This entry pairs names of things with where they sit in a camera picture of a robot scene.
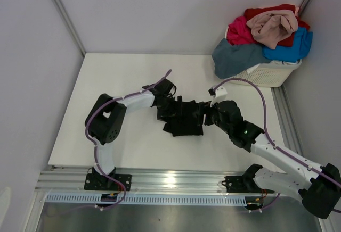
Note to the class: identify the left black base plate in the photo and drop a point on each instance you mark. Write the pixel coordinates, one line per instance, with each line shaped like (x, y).
(95, 181)

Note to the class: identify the bright blue t shirt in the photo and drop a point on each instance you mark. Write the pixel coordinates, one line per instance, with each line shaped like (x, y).
(299, 50)

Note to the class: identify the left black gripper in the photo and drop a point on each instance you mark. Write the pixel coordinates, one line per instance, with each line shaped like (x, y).
(164, 116)

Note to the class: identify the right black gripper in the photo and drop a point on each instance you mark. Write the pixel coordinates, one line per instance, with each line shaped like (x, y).
(208, 110)

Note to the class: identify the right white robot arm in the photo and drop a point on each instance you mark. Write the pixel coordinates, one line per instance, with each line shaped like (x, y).
(317, 187)

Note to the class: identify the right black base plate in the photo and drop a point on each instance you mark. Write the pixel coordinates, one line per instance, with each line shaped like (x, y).
(242, 184)

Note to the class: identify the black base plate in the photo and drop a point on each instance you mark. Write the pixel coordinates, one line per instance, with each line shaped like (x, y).
(242, 184)
(95, 181)

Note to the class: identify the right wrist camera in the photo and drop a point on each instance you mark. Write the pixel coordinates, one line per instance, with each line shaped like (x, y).
(217, 94)

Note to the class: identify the magenta t shirt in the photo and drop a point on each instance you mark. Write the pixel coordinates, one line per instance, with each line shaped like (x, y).
(238, 33)

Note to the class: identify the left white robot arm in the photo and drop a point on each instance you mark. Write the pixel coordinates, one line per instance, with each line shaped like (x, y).
(105, 120)

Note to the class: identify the grey blue t shirt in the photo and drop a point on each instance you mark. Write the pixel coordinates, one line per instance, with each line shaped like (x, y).
(231, 60)

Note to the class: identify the white laundry basket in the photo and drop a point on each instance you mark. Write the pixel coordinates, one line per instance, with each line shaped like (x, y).
(265, 77)

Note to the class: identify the dark red t shirt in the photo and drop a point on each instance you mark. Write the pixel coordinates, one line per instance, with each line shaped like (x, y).
(251, 12)

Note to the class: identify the white slotted cable duct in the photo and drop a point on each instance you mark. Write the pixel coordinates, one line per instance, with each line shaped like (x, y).
(146, 199)

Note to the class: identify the aluminium mounting rail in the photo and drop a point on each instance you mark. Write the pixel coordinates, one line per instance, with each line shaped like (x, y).
(144, 181)

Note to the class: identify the beige pink t shirt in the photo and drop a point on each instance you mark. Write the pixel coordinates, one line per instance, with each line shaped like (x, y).
(271, 27)

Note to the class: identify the black t shirt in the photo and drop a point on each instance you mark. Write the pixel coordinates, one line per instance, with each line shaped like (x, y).
(182, 118)

